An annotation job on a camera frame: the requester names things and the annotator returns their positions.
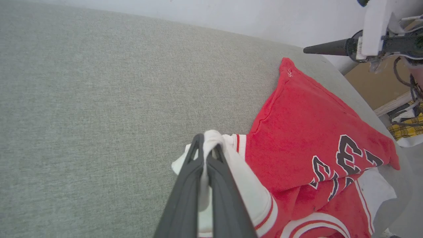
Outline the red white jersey shirt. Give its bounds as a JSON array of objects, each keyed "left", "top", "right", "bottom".
[{"left": 171, "top": 57, "right": 401, "bottom": 238}]

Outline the light wooden slat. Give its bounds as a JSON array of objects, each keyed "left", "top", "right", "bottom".
[{"left": 373, "top": 90, "right": 413, "bottom": 117}]

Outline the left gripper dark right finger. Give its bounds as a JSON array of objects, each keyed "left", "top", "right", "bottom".
[{"left": 207, "top": 144, "right": 258, "bottom": 238}]

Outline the yellow plaid cloth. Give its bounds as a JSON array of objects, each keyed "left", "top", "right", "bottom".
[{"left": 387, "top": 111, "right": 423, "bottom": 141}]

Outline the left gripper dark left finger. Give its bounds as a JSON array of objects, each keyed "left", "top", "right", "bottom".
[{"left": 154, "top": 134, "right": 205, "bottom": 238}]

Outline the thin black looped cable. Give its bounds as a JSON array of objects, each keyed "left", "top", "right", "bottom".
[{"left": 393, "top": 56, "right": 423, "bottom": 111}]

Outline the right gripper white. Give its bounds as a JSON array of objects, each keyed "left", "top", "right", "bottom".
[{"left": 303, "top": 0, "right": 423, "bottom": 63}]

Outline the brown cardboard sheet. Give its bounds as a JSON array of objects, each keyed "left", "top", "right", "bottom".
[{"left": 344, "top": 55, "right": 413, "bottom": 111}]

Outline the grey fabric sofa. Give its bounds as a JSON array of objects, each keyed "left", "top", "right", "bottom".
[{"left": 0, "top": 0, "right": 413, "bottom": 238}]

